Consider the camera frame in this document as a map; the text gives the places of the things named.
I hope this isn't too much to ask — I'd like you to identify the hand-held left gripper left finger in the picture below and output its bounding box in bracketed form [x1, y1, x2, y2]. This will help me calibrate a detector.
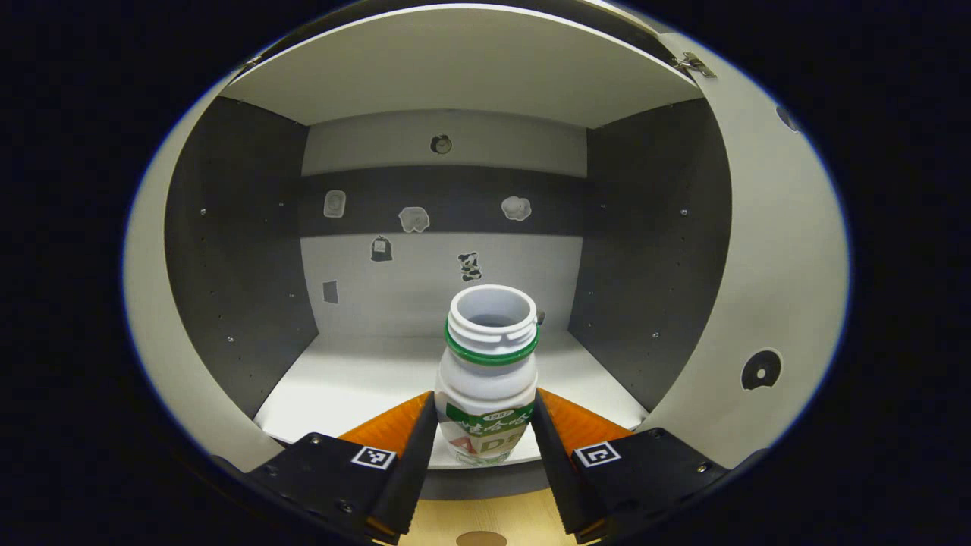
[249, 391, 440, 544]

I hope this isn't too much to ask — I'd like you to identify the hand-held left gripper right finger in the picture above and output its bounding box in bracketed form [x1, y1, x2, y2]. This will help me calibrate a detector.
[529, 388, 731, 544]

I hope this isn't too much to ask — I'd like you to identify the white plastic bottle green label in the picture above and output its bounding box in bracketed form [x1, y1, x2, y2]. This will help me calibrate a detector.
[435, 284, 541, 466]

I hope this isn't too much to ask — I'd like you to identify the white cabinet door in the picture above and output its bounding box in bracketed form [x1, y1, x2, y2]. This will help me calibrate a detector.
[637, 34, 850, 471]
[124, 68, 285, 475]

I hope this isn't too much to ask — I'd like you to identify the white open cabinet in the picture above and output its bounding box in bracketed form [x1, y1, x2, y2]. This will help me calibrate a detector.
[163, 4, 733, 501]

